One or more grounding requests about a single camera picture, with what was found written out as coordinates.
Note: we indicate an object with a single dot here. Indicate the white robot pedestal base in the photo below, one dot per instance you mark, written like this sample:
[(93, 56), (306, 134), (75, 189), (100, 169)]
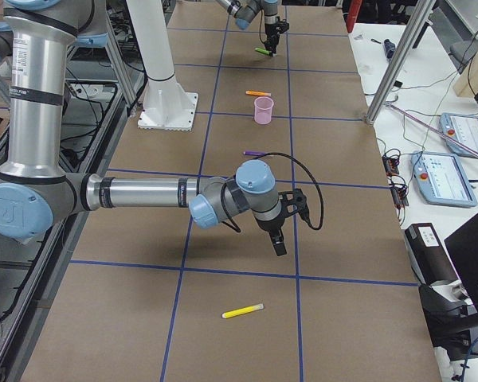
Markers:
[(165, 103)]

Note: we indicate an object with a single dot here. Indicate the black computer monitor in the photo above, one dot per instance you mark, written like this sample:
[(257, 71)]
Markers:
[(462, 246)]

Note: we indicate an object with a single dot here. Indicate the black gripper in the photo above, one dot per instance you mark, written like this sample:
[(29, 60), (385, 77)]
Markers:
[(269, 226), (270, 32)]

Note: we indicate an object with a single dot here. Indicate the orange marker pen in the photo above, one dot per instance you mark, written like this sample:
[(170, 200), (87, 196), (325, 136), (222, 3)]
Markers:
[(257, 93)]

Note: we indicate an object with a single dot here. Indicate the near blue teach pendant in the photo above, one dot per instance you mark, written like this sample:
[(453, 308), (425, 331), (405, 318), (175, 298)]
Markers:
[(441, 179)]

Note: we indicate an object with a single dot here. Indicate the black label printer box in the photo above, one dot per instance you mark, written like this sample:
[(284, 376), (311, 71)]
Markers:
[(428, 258)]

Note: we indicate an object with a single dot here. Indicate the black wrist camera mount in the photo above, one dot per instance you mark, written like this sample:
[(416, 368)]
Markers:
[(281, 26), (294, 202)]

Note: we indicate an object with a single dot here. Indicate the long grabber stick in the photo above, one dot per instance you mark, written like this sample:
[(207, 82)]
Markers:
[(455, 147)]

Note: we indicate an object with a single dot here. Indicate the green marker pen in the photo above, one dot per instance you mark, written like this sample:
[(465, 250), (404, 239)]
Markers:
[(263, 51)]

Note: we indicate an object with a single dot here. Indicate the purple marker pen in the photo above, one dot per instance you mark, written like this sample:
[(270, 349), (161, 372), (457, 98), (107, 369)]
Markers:
[(252, 153)]

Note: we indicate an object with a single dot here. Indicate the aluminium frame post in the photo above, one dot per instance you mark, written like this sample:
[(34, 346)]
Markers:
[(412, 30)]

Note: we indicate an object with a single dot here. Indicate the yellow marker pen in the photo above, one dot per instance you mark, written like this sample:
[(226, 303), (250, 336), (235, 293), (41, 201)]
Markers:
[(242, 311)]

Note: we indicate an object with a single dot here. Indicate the blue teach pendant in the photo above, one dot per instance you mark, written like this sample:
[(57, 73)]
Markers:
[(441, 179), (461, 128)]

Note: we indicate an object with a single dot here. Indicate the far blue teach pendant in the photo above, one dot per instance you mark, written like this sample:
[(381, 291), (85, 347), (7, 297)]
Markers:
[(461, 128)]

